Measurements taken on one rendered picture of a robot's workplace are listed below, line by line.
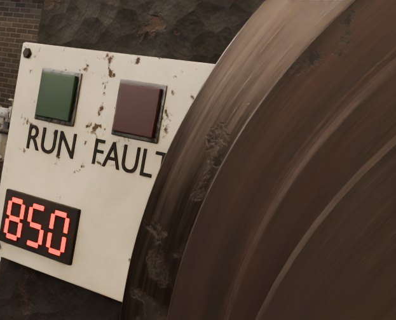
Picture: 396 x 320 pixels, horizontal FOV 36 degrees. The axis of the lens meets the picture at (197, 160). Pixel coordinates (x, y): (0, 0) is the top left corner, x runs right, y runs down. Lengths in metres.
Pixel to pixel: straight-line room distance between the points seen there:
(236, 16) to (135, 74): 0.08
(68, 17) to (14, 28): 9.03
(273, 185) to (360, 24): 0.06
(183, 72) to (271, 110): 0.21
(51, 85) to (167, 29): 0.10
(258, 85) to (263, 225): 0.07
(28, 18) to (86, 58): 8.91
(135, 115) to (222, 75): 0.19
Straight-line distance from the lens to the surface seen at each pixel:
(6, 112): 8.85
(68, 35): 0.53
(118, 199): 0.45
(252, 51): 0.26
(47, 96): 0.50
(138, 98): 0.44
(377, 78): 0.20
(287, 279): 0.15
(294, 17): 0.25
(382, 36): 0.22
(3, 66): 9.60
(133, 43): 0.48
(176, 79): 0.43
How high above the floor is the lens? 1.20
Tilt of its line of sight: 3 degrees down
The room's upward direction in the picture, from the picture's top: 10 degrees clockwise
